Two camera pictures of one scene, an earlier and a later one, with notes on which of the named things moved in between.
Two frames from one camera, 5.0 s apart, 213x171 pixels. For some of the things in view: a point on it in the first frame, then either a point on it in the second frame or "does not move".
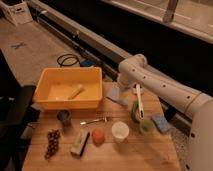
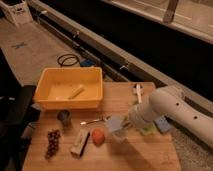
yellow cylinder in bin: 76,92 does not move
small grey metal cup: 64,116 does not move
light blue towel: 114,93 -> 115,123
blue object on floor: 87,63 does not move
